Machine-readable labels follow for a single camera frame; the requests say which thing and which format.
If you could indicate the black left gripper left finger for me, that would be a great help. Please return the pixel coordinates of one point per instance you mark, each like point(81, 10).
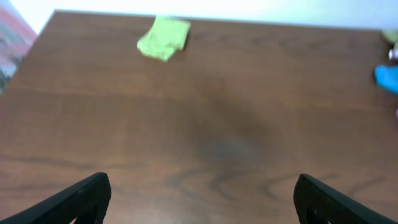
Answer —
point(84, 202)

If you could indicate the upper purple cloth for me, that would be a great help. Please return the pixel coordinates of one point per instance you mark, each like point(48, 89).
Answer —
point(393, 52)

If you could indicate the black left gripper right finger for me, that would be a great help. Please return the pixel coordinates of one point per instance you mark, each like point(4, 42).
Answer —
point(318, 203)

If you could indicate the blue cloth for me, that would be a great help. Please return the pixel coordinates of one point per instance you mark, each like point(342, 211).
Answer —
point(387, 77)

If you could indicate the light green cloth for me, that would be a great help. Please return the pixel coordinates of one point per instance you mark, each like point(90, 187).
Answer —
point(166, 36)

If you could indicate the small green cloth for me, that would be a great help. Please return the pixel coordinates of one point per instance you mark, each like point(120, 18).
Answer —
point(390, 35)

